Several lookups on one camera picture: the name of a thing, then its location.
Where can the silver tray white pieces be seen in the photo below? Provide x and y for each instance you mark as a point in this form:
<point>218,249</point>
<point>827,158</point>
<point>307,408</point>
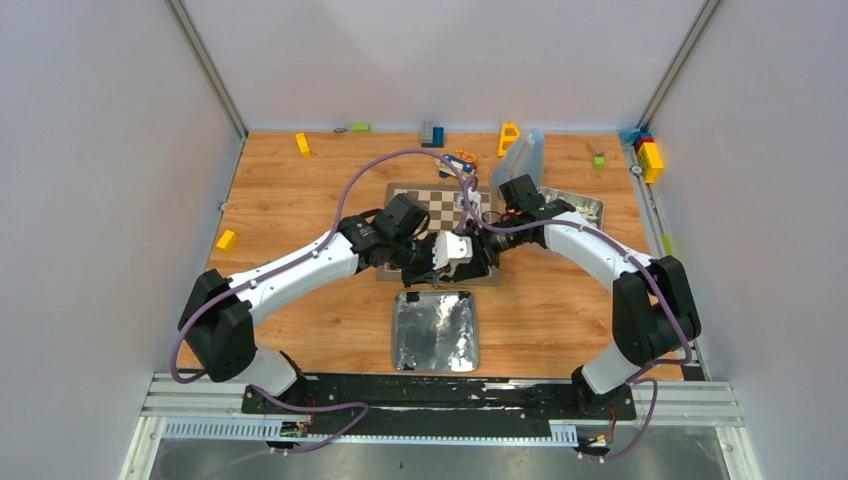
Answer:
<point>592,209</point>

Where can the yellow red blue brick stack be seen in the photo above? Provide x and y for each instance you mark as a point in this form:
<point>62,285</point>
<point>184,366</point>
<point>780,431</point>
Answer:
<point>647,153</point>

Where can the yellow block left edge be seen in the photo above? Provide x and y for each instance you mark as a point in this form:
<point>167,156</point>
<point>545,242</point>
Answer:
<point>227,241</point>

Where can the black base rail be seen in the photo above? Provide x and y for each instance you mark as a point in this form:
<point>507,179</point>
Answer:
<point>363,408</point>

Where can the blue grey block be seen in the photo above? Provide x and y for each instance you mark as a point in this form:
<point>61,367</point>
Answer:
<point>432,136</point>

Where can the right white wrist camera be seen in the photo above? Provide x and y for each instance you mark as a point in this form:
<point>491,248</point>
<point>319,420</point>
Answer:
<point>471,207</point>

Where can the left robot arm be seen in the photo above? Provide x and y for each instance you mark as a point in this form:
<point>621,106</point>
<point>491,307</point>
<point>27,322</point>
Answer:
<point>221,314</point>

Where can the silver tray black pieces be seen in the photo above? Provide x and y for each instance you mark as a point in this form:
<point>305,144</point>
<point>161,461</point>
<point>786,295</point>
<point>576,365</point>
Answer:
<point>435,332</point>

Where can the wooden brown block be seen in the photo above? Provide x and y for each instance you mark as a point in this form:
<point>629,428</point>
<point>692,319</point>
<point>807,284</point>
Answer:
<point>596,149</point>

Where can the colourful toy car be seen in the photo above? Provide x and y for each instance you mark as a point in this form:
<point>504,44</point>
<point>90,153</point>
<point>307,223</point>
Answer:
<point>465,162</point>

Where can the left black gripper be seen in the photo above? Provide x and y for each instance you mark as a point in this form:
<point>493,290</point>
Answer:
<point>419,263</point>

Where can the yellow block far left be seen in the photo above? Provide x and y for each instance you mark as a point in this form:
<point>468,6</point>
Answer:
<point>303,145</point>

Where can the translucent blue plastic container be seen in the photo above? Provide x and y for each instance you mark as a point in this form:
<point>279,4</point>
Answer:
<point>524,156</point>

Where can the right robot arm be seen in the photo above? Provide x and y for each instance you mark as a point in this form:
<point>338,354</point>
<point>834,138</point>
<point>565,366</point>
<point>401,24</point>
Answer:
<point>653,310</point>

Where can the wooden chessboard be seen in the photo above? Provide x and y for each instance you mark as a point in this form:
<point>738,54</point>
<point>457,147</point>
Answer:
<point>445,211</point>

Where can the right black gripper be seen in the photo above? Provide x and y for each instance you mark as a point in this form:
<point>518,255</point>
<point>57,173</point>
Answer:
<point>477,268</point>

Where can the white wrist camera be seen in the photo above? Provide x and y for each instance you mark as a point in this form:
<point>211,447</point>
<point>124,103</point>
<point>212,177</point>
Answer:
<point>451,250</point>
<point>471,207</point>

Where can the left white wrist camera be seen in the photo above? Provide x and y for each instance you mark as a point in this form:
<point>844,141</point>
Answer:
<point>451,250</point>

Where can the yellow triangular frame toy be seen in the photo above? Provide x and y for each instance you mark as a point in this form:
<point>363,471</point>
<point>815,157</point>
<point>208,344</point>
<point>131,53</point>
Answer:
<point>509,134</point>

